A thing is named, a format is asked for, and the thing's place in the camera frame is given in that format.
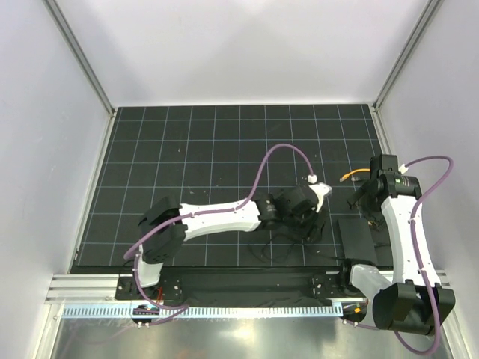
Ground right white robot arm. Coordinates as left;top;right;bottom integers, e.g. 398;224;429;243
337;154;456;336

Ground black network switch box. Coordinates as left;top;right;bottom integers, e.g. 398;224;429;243
338;218;378;266

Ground black power adapter with cord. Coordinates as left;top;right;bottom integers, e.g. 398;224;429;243
246;230;323;266

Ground left aluminium frame post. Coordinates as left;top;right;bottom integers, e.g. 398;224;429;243
42;0;115;117

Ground aluminium frame post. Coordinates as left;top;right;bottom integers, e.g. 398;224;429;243
42;0;115;117
373;0;443;112

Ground orange ethernet cable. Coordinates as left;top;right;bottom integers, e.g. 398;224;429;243
338;168;372;183

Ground white slotted cable duct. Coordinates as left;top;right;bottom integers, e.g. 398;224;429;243
62;303;343;319

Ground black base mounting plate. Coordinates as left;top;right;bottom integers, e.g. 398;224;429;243
115;266;361;306

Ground aluminium front rail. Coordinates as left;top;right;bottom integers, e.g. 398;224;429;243
44;272;456;304

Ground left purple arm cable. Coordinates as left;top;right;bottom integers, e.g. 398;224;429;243
123;144;318;322

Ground black grid cutting mat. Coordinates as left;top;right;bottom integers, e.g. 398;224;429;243
72;104;382;273

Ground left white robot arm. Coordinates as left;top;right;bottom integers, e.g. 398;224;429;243
132;182;332;299

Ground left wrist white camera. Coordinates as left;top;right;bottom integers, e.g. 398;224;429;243
308;182;332;213

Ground right aluminium frame post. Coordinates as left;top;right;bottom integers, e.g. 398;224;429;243
373;0;443;112

